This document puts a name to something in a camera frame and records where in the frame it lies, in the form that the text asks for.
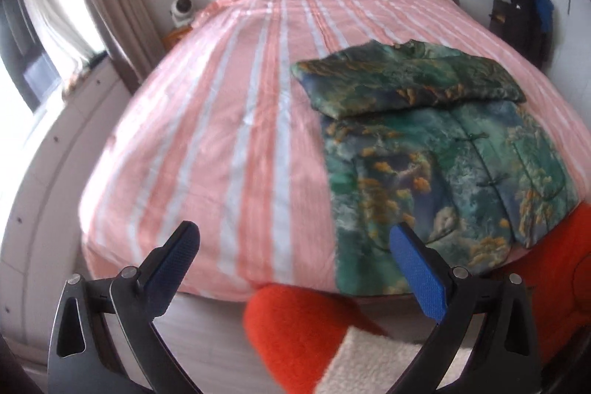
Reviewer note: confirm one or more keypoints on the black hanging jacket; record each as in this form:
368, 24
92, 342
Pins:
521, 24

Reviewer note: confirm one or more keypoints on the blue hanging garment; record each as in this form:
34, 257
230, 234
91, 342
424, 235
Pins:
545, 6

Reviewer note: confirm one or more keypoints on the pink striped bed cover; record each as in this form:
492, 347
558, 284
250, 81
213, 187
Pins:
207, 121

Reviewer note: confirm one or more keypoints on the green patterned jacket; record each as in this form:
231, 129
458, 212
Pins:
415, 144

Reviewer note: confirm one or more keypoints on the dark framed window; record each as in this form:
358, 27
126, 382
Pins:
27, 66

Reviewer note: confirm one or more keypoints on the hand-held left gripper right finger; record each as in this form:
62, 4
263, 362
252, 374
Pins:
418, 269

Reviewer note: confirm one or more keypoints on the white window seat cabinet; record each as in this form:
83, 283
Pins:
60, 172

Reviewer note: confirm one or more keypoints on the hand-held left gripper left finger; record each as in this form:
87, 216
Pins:
178, 253

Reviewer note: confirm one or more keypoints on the white sheer curtain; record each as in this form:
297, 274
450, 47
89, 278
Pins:
55, 15

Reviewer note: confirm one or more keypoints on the person's orange fleece clothing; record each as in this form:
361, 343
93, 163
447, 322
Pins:
563, 264

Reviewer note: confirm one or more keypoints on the wooden nightstand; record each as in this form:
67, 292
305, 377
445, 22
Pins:
175, 37

